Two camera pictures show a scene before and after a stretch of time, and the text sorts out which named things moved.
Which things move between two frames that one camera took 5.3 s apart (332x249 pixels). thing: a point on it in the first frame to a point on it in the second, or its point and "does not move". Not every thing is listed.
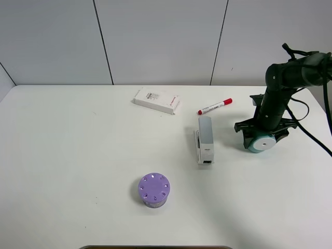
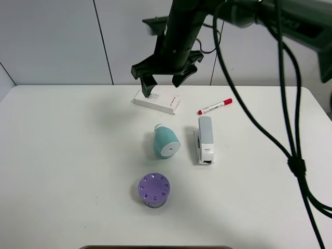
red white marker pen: (225, 102) does not move
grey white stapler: (204, 142) does not move
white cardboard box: (162, 100) does not move
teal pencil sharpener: (262, 142) to (167, 143)
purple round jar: (153, 189) does not move
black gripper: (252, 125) to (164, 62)
